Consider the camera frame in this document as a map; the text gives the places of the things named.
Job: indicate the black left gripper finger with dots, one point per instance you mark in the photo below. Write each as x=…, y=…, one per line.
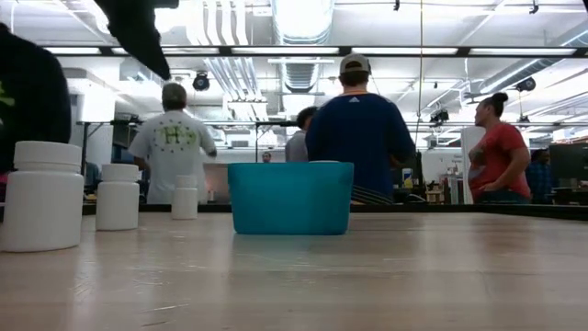
x=138, y=32

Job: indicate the black monitor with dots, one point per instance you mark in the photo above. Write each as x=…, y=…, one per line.
x=569, y=161

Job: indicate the black aluminium table frame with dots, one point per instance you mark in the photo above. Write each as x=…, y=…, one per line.
x=459, y=210

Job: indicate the black ceiling spotlight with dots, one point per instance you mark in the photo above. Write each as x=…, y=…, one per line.
x=526, y=84
x=201, y=83
x=439, y=116

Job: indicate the silver ventilation duct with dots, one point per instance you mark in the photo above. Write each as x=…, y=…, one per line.
x=303, y=23

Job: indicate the person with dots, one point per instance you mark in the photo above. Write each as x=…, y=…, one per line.
x=172, y=151
x=266, y=157
x=32, y=92
x=539, y=174
x=358, y=138
x=297, y=144
x=498, y=156

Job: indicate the white plastic pill bottle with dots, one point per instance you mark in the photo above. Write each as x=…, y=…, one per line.
x=184, y=200
x=41, y=202
x=117, y=197

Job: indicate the teal plastic basket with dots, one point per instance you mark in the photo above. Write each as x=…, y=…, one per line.
x=289, y=197

